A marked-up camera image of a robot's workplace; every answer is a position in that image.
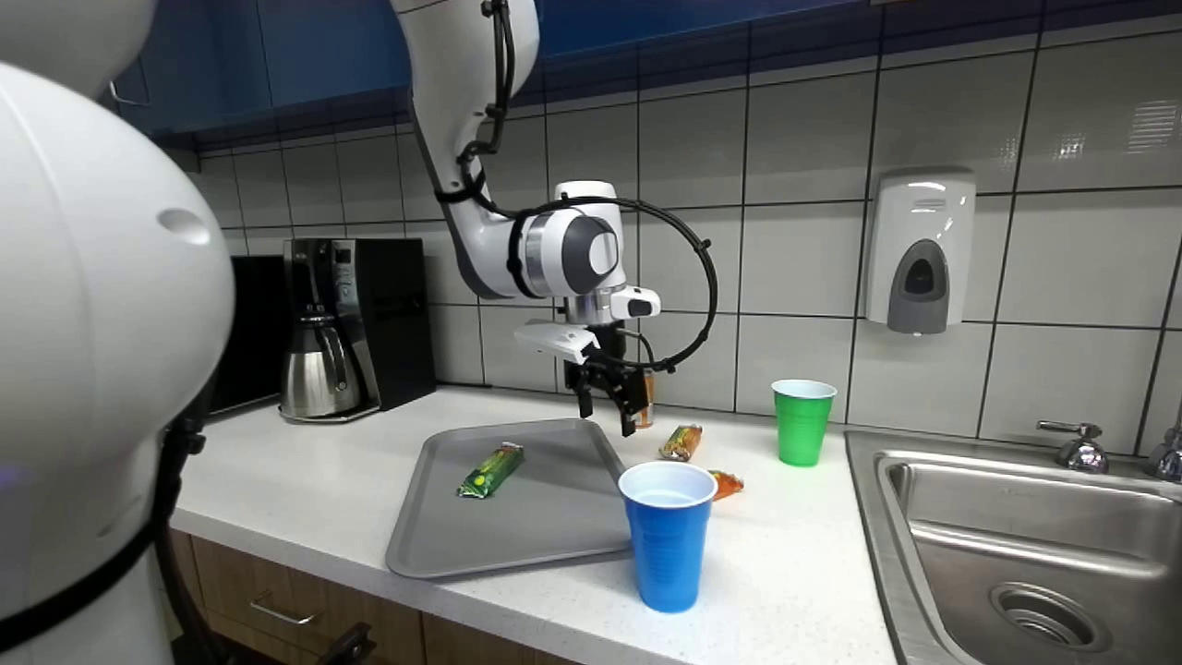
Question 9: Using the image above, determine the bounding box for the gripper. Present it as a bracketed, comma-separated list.
[564, 324, 651, 439]

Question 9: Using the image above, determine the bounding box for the grey tray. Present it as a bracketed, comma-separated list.
[385, 417, 639, 581]

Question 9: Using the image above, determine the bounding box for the orange and green packet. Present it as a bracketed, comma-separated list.
[657, 423, 704, 464]

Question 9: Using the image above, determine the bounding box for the blue plastic cup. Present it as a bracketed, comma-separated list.
[617, 460, 719, 615]

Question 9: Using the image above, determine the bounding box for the green plastic cup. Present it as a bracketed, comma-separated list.
[770, 378, 838, 468]

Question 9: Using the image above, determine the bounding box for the black coffee maker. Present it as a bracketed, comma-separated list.
[279, 236, 438, 425]

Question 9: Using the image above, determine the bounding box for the steel coffee carafe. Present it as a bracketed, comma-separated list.
[279, 312, 364, 422]

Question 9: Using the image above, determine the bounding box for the white soap dispenser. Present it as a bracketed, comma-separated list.
[864, 167, 978, 336]

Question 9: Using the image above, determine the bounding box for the black microwave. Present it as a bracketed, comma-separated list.
[207, 255, 293, 417]

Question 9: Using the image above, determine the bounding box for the wooden drawer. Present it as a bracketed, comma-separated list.
[187, 534, 427, 665]

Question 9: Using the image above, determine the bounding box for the steel sink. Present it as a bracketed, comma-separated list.
[844, 429, 1182, 665]

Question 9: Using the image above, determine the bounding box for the chrome tap lever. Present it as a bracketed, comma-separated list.
[1035, 419, 1110, 476]

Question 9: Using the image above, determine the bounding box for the chrome tap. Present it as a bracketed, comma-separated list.
[1142, 399, 1182, 484]

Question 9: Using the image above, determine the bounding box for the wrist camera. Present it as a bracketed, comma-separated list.
[513, 320, 602, 366]

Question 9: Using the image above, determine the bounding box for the silver drawer handle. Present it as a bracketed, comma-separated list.
[248, 590, 321, 629]

